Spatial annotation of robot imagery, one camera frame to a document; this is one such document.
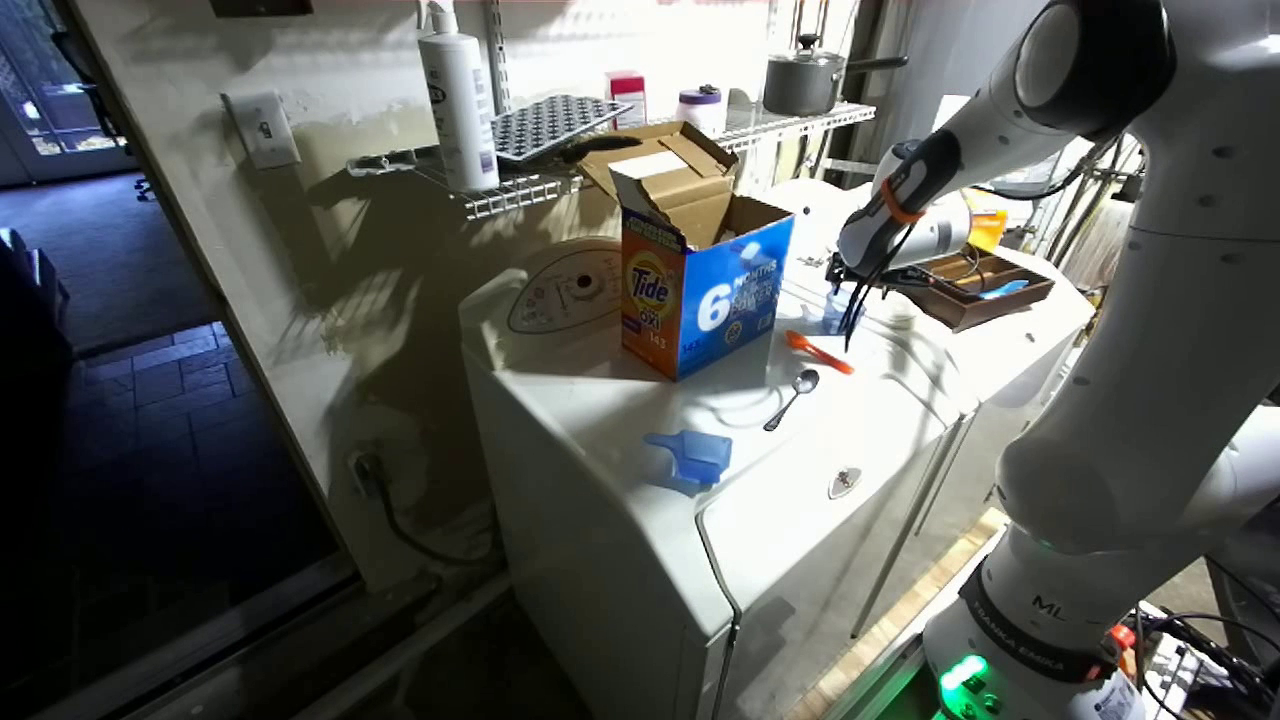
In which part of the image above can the open detergent cardboard box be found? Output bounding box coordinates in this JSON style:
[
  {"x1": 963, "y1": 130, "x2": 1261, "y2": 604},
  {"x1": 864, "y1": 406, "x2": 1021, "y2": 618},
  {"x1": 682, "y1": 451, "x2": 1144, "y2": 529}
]
[{"x1": 578, "y1": 121, "x2": 796, "y2": 383}]

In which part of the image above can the wall socket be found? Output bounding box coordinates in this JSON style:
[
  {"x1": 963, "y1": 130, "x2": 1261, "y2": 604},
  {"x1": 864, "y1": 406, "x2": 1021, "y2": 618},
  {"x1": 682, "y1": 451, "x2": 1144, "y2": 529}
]
[{"x1": 348, "y1": 450, "x2": 386, "y2": 499}]

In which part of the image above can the white jar purple lid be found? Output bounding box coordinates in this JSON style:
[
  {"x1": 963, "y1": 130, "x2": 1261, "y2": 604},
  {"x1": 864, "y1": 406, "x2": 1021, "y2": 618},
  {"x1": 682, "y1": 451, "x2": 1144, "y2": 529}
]
[{"x1": 676, "y1": 85, "x2": 728, "y2": 138}]

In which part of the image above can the glass door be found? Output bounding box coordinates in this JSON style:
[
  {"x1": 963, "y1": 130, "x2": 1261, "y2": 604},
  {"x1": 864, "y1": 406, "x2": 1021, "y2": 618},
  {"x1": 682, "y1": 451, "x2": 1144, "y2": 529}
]
[{"x1": 0, "y1": 0, "x2": 141, "y2": 187}]

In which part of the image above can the pot lid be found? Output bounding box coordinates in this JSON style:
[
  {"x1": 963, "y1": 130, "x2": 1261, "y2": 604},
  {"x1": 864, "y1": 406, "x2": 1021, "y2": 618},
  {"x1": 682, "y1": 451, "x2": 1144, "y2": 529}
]
[{"x1": 767, "y1": 35, "x2": 847, "y2": 73}]

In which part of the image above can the orange plastic spoon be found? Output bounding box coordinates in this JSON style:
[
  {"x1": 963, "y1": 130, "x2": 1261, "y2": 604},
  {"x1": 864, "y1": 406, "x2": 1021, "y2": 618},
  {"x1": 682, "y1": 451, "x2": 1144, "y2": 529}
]
[{"x1": 785, "y1": 330, "x2": 856, "y2": 376}]

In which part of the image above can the brown wooden tray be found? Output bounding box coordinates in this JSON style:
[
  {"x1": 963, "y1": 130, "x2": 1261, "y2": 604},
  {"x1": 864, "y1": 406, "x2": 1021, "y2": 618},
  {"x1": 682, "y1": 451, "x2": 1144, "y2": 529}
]
[{"x1": 905, "y1": 250, "x2": 1056, "y2": 333}]

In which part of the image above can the black cable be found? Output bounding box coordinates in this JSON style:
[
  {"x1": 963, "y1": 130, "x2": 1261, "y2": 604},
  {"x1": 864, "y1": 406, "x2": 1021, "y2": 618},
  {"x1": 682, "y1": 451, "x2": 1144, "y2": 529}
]
[{"x1": 366, "y1": 460, "x2": 501, "y2": 569}]

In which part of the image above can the yellow packet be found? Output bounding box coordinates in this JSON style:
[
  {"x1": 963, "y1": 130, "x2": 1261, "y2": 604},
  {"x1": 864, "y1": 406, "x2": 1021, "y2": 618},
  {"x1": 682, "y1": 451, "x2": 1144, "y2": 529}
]
[{"x1": 962, "y1": 190, "x2": 1009, "y2": 254}]

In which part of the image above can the white wire shelf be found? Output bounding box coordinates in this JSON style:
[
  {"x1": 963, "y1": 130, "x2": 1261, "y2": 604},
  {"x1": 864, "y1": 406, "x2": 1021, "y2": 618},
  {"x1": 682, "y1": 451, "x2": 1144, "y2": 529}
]
[{"x1": 347, "y1": 98, "x2": 878, "y2": 221}]

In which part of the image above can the bundle of black cables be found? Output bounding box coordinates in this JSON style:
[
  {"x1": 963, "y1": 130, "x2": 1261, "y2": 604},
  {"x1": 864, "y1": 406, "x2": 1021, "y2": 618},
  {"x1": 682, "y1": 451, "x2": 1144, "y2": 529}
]
[{"x1": 1128, "y1": 556, "x2": 1280, "y2": 720}]

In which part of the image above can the metal spoon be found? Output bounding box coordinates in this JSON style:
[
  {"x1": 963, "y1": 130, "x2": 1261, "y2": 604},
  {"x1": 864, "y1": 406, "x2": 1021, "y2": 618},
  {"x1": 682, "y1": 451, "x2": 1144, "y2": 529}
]
[{"x1": 763, "y1": 369, "x2": 821, "y2": 433}]

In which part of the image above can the white dryer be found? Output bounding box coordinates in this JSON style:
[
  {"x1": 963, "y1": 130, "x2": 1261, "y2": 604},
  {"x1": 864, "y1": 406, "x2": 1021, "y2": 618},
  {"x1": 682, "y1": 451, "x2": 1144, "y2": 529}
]
[{"x1": 768, "y1": 178, "x2": 1097, "y2": 641}]

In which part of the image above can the white washing machine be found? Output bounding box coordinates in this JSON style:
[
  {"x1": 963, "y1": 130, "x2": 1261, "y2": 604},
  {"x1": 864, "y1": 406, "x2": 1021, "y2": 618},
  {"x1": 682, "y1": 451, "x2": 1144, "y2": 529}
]
[{"x1": 458, "y1": 236, "x2": 981, "y2": 720}]

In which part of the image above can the white pump bottle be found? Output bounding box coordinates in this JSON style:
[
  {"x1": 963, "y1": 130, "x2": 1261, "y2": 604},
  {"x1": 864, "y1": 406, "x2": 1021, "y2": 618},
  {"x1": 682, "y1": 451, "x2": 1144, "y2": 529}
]
[{"x1": 417, "y1": 0, "x2": 501, "y2": 193}]

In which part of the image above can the small clear blue cup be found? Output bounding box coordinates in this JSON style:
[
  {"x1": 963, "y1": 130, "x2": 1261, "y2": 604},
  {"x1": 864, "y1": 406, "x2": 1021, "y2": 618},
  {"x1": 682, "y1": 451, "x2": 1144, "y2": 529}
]
[{"x1": 822, "y1": 283, "x2": 863, "y2": 336}]

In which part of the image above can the white light switch plate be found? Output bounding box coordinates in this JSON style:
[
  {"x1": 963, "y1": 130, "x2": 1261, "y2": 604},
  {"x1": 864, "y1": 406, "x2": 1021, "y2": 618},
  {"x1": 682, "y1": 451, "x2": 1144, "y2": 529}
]
[{"x1": 222, "y1": 91, "x2": 302, "y2": 170}]

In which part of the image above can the dark dimpled tray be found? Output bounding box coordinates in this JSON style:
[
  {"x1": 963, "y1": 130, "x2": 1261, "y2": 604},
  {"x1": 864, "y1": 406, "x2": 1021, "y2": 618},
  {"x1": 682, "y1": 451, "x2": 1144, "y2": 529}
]
[{"x1": 490, "y1": 94, "x2": 634, "y2": 164}]

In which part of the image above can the grey metal pot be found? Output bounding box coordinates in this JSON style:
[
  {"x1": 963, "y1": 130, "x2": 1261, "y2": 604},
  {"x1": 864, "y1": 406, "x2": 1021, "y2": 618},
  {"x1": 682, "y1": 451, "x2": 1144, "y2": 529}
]
[{"x1": 763, "y1": 35, "x2": 911, "y2": 117}]

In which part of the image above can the red and white box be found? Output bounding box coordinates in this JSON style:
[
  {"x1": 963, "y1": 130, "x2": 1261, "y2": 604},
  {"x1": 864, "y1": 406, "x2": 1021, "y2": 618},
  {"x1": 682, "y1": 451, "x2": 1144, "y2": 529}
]
[{"x1": 606, "y1": 71, "x2": 648, "y2": 129}]

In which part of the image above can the metal rack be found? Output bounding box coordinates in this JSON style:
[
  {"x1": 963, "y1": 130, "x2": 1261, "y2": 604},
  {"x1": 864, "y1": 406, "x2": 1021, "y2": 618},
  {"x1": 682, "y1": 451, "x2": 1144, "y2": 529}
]
[{"x1": 1020, "y1": 135, "x2": 1146, "y2": 293}]

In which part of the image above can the blue plastic scoop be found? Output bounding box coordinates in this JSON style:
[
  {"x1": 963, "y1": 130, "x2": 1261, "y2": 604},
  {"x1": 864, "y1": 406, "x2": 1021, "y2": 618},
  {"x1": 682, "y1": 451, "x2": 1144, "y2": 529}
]
[{"x1": 643, "y1": 430, "x2": 734, "y2": 497}]

